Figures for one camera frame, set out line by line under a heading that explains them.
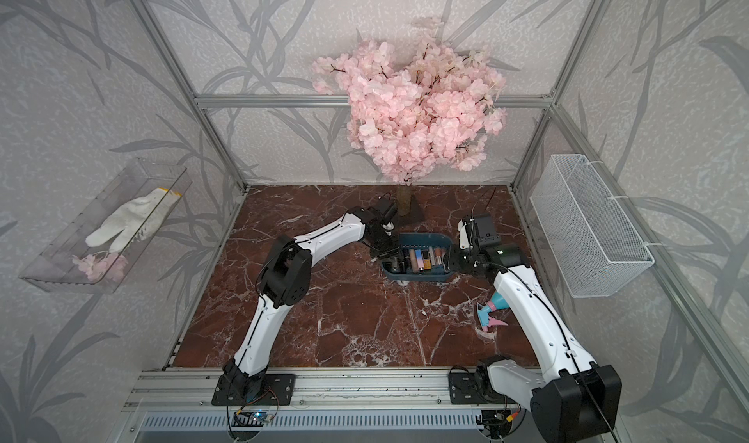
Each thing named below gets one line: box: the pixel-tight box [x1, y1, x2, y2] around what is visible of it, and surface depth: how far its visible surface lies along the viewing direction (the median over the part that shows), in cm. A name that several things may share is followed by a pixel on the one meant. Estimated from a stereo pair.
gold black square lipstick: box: [421, 249, 433, 271], surface depth 98 cm
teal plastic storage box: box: [380, 233, 454, 282], surface depth 98 cm
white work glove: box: [85, 187, 183, 253], surface depth 68 cm
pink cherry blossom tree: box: [312, 17, 508, 216], surface depth 70 cm
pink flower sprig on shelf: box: [71, 253, 129, 282], surface depth 60 cm
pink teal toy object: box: [477, 291, 510, 332], surface depth 87 cm
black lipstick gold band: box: [402, 247, 410, 275], surface depth 98 cm
